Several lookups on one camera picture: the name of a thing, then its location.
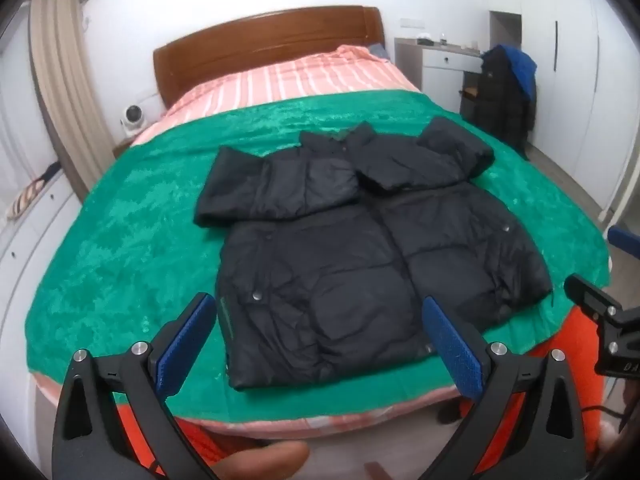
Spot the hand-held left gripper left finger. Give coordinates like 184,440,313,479
52,292,221,480

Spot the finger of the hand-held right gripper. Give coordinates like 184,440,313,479
607,226,640,261
564,274,625,322

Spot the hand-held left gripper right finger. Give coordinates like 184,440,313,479
422,296,588,480

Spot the black puffer jacket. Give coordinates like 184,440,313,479
194,116,553,391

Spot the person's left hand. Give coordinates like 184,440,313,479
212,440,311,480

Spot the person's orange fleece clothing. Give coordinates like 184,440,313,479
117,305,623,480

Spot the green blanket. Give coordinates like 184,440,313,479
22,89,613,421

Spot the white window bench cabinet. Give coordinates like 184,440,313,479
0,170,86,411

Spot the white wardrobe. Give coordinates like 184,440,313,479
480,0,640,213

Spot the dark hanging coat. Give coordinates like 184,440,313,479
460,45,538,160

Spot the blue hanging garment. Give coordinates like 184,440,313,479
492,44,538,98

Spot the wooden nightstand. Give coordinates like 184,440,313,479
112,135,140,159

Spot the striped cushion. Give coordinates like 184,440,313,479
6,170,58,221

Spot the small white fan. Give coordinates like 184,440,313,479
119,104,147,137

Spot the white desk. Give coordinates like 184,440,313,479
394,36,488,113

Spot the beige curtain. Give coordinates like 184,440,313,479
27,0,108,206

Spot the pink striped bed sheet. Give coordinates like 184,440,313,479
30,45,481,443

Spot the wooden headboard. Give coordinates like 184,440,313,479
152,6,386,108

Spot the black cable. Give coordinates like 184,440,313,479
584,404,628,422

